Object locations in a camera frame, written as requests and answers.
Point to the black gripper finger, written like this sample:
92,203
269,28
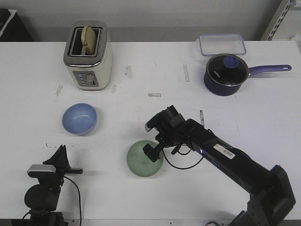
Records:
66,164
57,158

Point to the green bowl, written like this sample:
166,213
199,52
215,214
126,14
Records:
139,163

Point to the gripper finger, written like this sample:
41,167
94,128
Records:
153,153

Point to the blue bowl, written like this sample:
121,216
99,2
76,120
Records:
79,119

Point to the metal shelf upright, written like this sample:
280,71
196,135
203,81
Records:
276,20

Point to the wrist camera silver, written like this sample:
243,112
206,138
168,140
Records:
41,170
156,122

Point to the clear plastic container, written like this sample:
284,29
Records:
214,44

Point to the toast slice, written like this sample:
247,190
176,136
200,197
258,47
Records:
88,39

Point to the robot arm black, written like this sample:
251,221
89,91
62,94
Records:
42,198
216,180

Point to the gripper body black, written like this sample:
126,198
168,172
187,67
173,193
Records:
56,180
172,120

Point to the purple saucepan with lid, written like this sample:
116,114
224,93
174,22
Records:
225,73

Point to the cream two-slot toaster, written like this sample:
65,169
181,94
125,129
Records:
89,72

